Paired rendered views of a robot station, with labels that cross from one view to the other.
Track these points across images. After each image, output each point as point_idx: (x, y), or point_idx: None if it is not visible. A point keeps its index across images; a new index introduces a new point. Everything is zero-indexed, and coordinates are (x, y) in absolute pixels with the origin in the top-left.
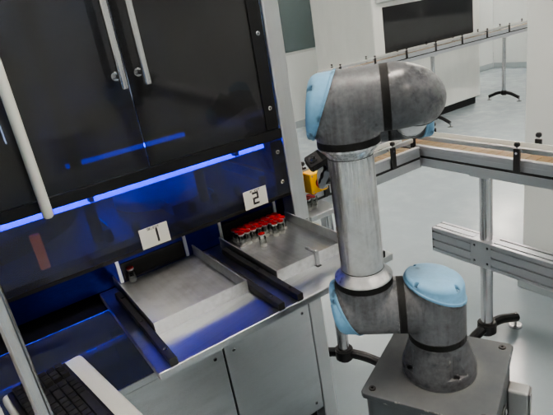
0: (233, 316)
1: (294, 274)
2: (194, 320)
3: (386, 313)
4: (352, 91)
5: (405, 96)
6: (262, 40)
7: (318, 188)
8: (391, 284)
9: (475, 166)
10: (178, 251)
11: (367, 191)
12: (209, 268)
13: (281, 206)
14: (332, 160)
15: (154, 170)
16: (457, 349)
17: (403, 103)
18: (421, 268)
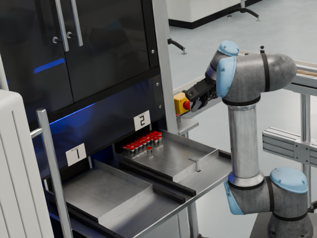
0: (150, 210)
1: (183, 178)
2: (122, 215)
3: (262, 199)
4: (248, 72)
5: (278, 76)
6: (148, 2)
7: (185, 109)
8: (263, 182)
9: (297, 85)
10: (84, 165)
11: (253, 127)
12: (113, 176)
13: (154, 124)
14: (233, 109)
15: (77, 105)
16: (303, 218)
17: (276, 79)
18: (280, 171)
